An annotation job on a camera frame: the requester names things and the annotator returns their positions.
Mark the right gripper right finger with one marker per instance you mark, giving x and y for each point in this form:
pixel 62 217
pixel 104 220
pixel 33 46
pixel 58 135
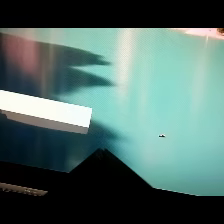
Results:
pixel 120 178

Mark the silver frame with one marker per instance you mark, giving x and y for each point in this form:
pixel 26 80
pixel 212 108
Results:
pixel 20 189

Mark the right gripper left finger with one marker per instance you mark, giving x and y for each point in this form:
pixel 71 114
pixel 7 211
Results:
pixel 90 176

